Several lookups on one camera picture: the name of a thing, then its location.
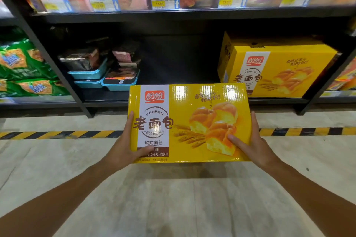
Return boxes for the person's left hand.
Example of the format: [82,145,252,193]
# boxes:
[103,113,155,173]

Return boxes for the person's right hand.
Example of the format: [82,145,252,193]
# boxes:
[228,111,284,175]

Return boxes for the yellow bread box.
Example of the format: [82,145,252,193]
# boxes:
[128,83,252,164]
[217,31,338,99]

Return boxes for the green cracker packets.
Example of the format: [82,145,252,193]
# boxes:
[0,27,72,99]

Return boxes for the black metal shelf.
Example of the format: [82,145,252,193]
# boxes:
[0,0,356,118]

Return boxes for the person's left forearm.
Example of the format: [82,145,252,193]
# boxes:
[0,161,119,237]

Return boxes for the person's right forearm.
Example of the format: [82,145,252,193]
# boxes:
[270,161,356,237]

